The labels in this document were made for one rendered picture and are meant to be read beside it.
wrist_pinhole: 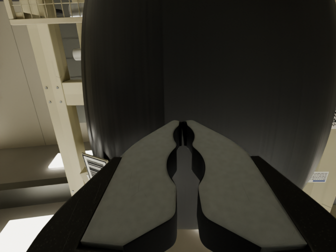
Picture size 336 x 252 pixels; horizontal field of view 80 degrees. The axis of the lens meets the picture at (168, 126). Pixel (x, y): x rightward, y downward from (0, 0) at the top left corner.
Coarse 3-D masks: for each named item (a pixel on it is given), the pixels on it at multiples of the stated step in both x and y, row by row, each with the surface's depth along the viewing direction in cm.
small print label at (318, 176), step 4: (316, 172) 47; (320, 172) 47; (324, 172) 47; (312, 176) 47; (316, 176) 47; (320, 176) 47; (324, 176) 47; (312, 180) 48; (316, 180) 48; (320, 180) 48; (324, 180) 48
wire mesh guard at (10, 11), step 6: (6, 0) 72; (60, 0) 72; (6, 6) 73; (12, 6) 74; (78, 6) 72; (12, 12) 74; (30, 12) 73; (12, 18) 74; (24, 18) 74; (30, 18) 74; (36, 18) 74; (42, 18) 74; (48, 18) 73; (54, 18) 73; (60, 18) 73; (66, 18) 73; (72, 18) 73; (78, 18) 73; (12, 24) 75; (18, 24) 75; (24, 24) 75
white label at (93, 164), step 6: (84, 156) 25; (90, 156) 24; (96, 156) 24; (84, 162) 26; (90, 162) 25; (96, 162) 24; (102, 162) 24; (90, 168) 26; (96, 168) 25; (90, 174) 26
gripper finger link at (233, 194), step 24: (192, 120) 12; (192, 144) 10; (216, 144) 10; (192, 168) 10; (216, 168) 8; (240, 168) 8; (216, 192) 7; (240, 192) 7; (264, 192) 7; (216, 216) 6; (240, 216) 6; (264, 216) 6; (288, 216) 6; (216, 240) 6; (240, 240) 6; (264, 240) 6; (288, 240) 6
